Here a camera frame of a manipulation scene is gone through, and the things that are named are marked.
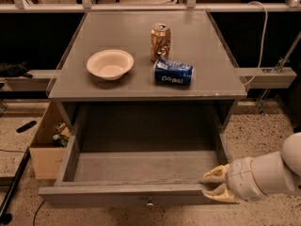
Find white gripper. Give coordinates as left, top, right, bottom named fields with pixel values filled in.
left=200, top=157, right=267, bottom=203

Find grey top drawer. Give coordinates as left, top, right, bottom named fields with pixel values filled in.
left=39, top=102, right=230, bottom=208

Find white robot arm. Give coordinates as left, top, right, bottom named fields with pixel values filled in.
left=200, top=133, right=301, bottom=203

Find grey drawer cabinet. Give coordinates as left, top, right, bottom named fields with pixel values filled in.
left=49, top=10, right=246, bottom=137

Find blue Pepsi can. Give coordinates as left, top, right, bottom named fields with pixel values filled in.
left=154, top=59, right=194, bottom=86

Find gold crushed soda can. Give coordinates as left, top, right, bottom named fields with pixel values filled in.
left=150, top=23, right=171, bottom=62

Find white paper bowl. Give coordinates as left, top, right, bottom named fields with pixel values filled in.
left=87, top=49, right=135, bottom=81

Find trash items in box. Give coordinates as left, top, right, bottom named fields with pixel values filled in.
left=53, top=122, right=71, bottom=148

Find cardboard box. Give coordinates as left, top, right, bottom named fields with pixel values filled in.
left=29, top=103, right=66, bottom=180

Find black marker on floor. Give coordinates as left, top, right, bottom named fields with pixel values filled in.
left=16, top=121, right=37, bottom=133

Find black bar on floor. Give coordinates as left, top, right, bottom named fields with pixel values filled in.
left=0, top=149, right=30, bottom=226

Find black object on ledge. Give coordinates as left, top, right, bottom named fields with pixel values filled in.
left=0, top=62, right=33, bottom=78

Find white cable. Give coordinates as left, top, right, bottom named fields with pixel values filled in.
left=241, top=0, right=269, bottom=87

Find black floor cable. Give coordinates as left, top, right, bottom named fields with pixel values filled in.
left=32, top=199, right=46, bottom=226

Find metal railing frame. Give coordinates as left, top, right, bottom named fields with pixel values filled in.
left=0, top=0, right=301, bottom=12

